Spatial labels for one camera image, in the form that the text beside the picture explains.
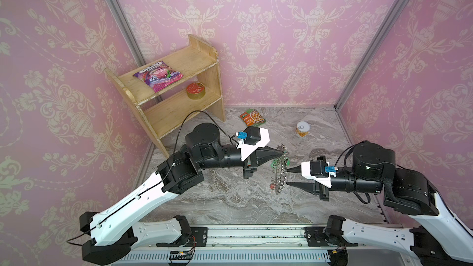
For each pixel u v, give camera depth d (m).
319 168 0.36
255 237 0.76
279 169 0.45
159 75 0.70
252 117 1.13
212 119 1.17
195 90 0.95
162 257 0.71
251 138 0.36
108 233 0.37
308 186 0.42
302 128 1.03
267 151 0.44
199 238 0.74
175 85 0.71
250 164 0.41
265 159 0.46
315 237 0.73
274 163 0.45
